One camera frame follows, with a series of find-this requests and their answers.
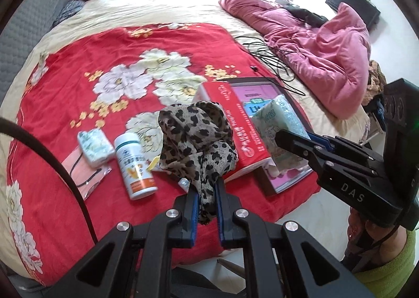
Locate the pale green tissue pack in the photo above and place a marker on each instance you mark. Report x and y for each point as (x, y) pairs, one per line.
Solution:
(278, 121)

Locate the brown patterned cloth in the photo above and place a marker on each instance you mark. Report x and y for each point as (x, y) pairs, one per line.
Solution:
(374, 78)

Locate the leopard print scrunchie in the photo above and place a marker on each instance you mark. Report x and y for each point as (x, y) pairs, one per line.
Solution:
(196, 141)

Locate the small clear plastic item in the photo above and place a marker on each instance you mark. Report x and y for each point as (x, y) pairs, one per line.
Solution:
(185, 183)

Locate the white supplement bottle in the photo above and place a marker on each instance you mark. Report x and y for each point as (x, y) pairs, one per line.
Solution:
(134, 167)

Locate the pink face mask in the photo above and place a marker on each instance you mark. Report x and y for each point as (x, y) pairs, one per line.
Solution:
(78, 170)

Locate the pink duvet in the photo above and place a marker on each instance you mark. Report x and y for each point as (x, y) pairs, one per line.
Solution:
(320, 55)

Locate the dark-framed pink tray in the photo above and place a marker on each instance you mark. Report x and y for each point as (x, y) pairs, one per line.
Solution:
(258, 91)

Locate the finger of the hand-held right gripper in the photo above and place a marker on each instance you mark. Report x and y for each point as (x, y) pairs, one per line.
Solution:
(294, 144)
(343, 145)

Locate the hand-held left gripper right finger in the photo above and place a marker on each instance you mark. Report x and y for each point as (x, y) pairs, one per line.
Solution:
(220, 216)

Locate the dark patterned cloth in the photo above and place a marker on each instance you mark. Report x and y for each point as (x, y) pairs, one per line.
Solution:
(70, 10)

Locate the black garment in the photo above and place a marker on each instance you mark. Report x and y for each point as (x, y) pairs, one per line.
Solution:
(307, 15)

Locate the person's right forearm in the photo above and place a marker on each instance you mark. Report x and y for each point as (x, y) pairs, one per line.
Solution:
(392, 262)

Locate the red and white box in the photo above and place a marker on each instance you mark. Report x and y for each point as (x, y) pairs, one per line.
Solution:
(239, 127)

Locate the black monitor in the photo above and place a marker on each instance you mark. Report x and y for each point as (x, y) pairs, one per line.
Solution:
(353, 3)

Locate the blue-green floral tissue pack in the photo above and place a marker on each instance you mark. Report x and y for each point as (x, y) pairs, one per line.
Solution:
(93, 147)

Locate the red floral blanket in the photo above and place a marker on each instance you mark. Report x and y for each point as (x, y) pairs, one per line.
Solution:
(65, 95)

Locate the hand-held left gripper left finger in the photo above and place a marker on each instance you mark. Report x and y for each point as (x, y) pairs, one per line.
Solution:
(194, 216)

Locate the grey quilted headboard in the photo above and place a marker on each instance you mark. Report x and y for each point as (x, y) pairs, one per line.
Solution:
(29, 23)

